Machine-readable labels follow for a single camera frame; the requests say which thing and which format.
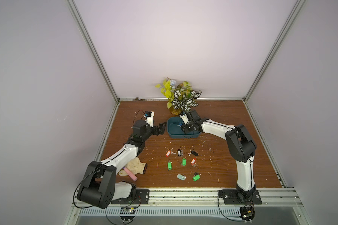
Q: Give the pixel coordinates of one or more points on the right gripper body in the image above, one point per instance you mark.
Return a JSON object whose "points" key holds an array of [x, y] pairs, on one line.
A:
{"points": [[188, 125]]}

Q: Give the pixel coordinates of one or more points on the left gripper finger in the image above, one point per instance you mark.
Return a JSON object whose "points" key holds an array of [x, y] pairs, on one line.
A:
{"points": [[162, 132], [162, 126]]}

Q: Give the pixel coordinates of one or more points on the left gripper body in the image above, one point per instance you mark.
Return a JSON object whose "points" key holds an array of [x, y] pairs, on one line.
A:
{"points": [[154, 131]]}

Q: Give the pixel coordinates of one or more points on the teal storage box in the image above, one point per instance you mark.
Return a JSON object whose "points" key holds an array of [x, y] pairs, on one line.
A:
{"points": [[175, 131]]}

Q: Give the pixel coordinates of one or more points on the red tag key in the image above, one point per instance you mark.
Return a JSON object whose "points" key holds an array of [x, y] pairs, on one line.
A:
{"points": [[169, 153], [193, 162]]}

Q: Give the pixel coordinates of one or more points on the black tag key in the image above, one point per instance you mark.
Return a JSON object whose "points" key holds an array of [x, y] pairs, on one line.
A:
{"points": [[179, 153]]}

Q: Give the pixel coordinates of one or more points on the mint tag key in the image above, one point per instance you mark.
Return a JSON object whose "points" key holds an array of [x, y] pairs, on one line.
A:
{"points": [[181, 177]]}

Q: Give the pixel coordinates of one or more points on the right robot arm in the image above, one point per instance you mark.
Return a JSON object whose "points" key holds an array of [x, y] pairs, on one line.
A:
{"points": [[241, 146]]}

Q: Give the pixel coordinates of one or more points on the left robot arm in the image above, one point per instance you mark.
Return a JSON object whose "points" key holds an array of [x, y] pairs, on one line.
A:
{"points": [[99, 187]]}

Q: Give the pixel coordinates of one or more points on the vase with artificial plant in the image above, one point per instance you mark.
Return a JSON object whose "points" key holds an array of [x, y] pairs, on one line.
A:
{"points": [[181, 96]]}

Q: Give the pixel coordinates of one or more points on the pink purple brush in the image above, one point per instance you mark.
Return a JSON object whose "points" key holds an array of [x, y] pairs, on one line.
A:
{"points": [[130, 174]]}

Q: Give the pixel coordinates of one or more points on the left controller board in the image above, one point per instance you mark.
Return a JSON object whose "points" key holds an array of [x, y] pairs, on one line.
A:
{"points": [[127, 214]]}

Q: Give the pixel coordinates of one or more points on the controller board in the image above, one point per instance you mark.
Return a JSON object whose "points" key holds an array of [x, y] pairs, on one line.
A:
{"points": [[127, 214], [247, 213]]}

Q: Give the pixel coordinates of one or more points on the right controller board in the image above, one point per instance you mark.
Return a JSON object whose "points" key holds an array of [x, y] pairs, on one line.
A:
{"points": [[247, 213]]}

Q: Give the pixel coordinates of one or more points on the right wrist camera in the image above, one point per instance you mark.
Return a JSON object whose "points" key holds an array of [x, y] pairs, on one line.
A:
{"points": [[184, 118]]}

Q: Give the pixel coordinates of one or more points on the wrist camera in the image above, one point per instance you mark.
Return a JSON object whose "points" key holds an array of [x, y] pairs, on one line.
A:
{"points": [[184, 118], [149, 116]]}

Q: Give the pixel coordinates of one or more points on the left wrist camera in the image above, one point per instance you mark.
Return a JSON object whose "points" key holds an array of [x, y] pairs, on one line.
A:
{"points": [[149, 116]]}

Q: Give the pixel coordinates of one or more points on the aluminium front rail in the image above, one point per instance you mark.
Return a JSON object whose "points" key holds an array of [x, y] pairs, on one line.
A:
{"points": [[286, 197]]}

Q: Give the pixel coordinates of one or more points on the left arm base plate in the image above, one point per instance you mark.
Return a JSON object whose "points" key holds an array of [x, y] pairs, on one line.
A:
{"points": [[141, 196]]}

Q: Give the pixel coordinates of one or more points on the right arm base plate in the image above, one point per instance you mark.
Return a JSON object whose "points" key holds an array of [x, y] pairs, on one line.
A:
{"points": [[239, 197]]}

